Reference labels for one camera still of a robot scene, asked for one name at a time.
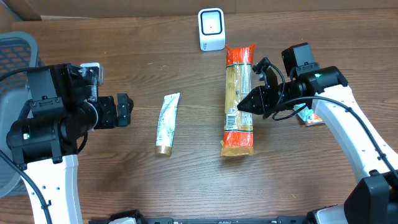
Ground white shampoo tube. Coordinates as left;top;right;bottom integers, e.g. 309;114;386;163
155;93;180;157

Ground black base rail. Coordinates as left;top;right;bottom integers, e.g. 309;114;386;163
88;210;366;224

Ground dark grey plastic basket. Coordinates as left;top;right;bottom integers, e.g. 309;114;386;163
1;32;39;198

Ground teal snack packet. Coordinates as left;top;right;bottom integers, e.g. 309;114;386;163
293;103;314;122

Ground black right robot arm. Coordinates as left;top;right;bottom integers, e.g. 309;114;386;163
237;43;397;224

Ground orange tissue packet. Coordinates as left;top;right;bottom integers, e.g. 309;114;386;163
305;113;324;126

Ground brown cardboard backboard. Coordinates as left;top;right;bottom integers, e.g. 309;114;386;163
4;0;397;21

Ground white barcode scanner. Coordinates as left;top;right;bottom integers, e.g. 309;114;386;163
198;7;226;52

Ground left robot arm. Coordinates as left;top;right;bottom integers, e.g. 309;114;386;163
1;63;134;223

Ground orange spaghetti packet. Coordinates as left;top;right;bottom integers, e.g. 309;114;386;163
221;45;255;157

